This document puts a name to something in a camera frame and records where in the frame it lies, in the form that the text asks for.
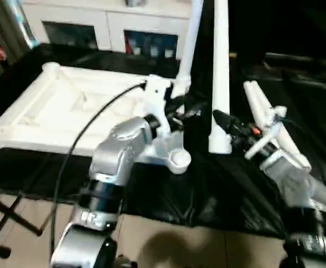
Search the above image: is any black monitor bar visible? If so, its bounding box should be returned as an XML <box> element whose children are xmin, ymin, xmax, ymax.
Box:
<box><xmin>264</xmin><ymin>52</ymin><xmax>326</xmax><ymax>68</ymax></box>

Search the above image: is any black folding table frame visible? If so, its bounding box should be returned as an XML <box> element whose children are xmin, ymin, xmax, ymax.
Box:
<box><xmin>0</xmin><ymin>189</ymin><xmax>44</xmax><ymax>258</ymax></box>

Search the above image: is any white plastic table top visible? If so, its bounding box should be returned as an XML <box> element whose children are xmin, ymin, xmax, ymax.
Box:
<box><xmin>0</xmin><ymin>63</ymin><xmax>193</xmax><ymax>175</ymax></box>

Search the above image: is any white glass door cabinet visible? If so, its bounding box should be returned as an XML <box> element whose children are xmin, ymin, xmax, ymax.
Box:
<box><xmin>20</xmin><ymin>0</ymin><xmax>191</xmax><ymax>58</ymax></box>

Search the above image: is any blue white patterned panel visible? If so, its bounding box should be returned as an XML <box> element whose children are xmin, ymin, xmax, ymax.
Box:
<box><xmin>14</xmin><ymin>0</ymin><xmax>37</xmax><ymax>48</ymax></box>

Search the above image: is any grey curtain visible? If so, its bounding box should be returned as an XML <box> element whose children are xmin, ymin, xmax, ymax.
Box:
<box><xmin>0</xmin><ymin>0</ymin><xmax>32</xmax><ymax>65</ymax></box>

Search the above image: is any white plastic table leg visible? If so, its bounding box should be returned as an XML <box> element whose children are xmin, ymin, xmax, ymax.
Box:
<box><xmin>208</xmin><ymin>0</ymin><xmax>233</xmax><ymax>154</ymax></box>
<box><xmin>243</xmin><ymin>81</ymin><xmax>275</xmax><ymax>132</ymax></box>
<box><xmin>171</xmin><ymin>0</ymin><xmax>205</xmax><ymax>98</ymax></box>
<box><xmin>251</xmin><ymin>80</ymin><xmax>312</xmax><ymax>173</ymax></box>

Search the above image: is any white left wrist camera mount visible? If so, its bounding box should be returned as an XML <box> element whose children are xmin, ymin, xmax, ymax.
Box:
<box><xmin>143</xmin><ymin>75</ymin><xmax>175</xmax><ymax>140</ymax></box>

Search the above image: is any black glossy mat cloth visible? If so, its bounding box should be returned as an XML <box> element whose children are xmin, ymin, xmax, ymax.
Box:
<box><xmin>0</xmin><ymin>43</ymin><xmax>326</xmax><ymax>241</ymax></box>

